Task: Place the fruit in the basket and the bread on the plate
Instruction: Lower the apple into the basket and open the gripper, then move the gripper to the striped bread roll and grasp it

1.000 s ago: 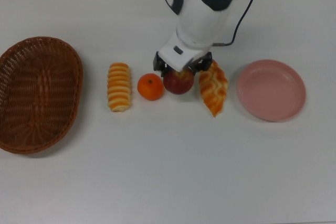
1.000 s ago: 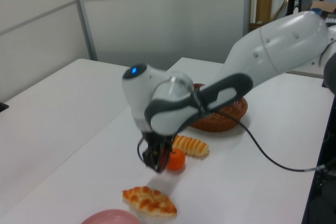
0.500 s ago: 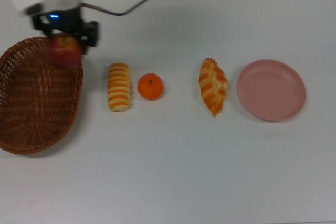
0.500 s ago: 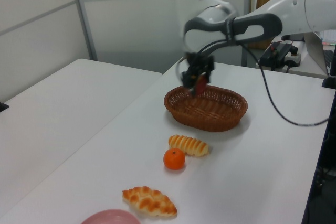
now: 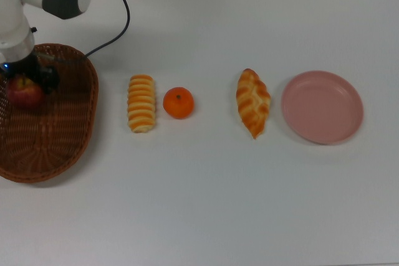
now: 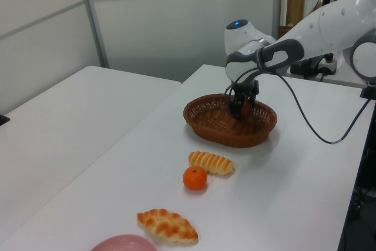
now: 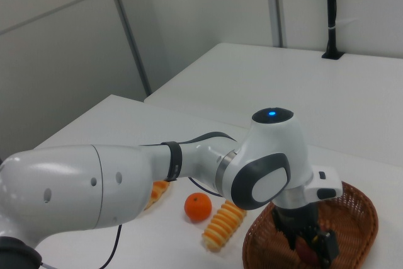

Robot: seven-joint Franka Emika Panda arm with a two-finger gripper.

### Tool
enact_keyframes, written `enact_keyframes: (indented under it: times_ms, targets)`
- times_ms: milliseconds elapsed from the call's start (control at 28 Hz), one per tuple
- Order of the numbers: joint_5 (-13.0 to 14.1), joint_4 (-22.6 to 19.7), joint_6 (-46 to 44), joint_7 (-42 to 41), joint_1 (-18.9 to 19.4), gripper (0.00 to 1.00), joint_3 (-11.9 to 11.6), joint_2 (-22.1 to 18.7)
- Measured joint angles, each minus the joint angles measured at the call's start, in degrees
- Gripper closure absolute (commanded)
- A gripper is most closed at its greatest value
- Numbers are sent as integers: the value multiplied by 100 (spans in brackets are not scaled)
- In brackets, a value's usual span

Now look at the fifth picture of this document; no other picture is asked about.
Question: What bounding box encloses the orange mandarin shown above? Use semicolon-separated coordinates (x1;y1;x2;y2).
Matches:
163;87;195;120

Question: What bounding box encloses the red apple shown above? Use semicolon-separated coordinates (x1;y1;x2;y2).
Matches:
6;74;44;110

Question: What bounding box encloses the brown woven basket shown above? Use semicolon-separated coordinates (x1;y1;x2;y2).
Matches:
0;43;99;184

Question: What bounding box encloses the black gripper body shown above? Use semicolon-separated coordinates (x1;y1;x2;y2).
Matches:
0;51;43;83

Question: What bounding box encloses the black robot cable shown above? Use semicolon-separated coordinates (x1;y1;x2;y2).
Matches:
36;0;131;63

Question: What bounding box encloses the pink plate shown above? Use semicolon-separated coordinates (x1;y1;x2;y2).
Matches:
281;70;365;145

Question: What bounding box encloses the striped bread roll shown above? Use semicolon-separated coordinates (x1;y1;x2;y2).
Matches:
127;74;156;134

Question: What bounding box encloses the braided bread loaf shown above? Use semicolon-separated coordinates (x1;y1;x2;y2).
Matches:
236;68;271;140

